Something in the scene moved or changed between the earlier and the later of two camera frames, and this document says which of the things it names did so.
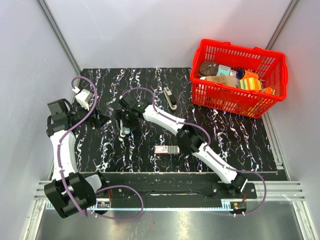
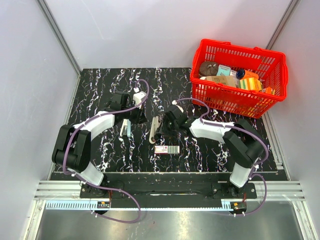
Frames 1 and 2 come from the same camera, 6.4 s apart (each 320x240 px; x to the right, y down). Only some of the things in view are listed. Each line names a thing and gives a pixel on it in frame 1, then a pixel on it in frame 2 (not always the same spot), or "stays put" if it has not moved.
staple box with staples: (166, 149) stays put
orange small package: (268, 90) stays put
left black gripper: (101, 119) to (140, 118)
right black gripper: (119, 115) to (163, 130)
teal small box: (223, 70) stays put
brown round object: (208, 69) stays put
